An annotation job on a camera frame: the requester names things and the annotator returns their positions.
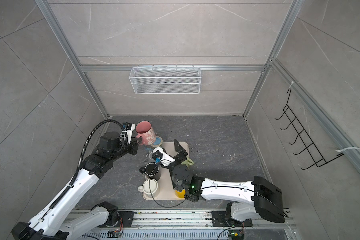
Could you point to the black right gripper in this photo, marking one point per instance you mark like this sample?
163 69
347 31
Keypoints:
182 150

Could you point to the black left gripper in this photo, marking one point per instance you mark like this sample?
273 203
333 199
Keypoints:
133 145

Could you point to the light green mug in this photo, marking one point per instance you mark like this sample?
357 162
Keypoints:
188 162

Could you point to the pink mug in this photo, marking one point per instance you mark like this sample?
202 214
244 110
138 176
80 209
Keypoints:
145 131

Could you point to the blue butterfly mug yellow inside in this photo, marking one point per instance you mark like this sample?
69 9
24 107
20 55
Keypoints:
157 143

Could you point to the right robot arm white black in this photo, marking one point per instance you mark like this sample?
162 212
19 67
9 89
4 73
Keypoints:
256 198

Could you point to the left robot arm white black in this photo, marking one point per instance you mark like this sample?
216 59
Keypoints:
49 223

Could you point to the black mug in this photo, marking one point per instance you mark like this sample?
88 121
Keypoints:
151 171

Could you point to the white mug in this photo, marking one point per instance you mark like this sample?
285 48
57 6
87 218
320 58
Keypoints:
150 189

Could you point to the beige plastic tray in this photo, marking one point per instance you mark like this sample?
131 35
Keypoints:
165 182

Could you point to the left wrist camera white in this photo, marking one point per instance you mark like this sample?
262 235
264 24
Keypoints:
127 131

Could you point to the white wire mesh basket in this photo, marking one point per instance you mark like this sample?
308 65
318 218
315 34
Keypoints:
166 80

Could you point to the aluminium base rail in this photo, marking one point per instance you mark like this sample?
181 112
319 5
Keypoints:
171 224

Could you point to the black wire hook rack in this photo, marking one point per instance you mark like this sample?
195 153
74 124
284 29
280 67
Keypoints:
303 136

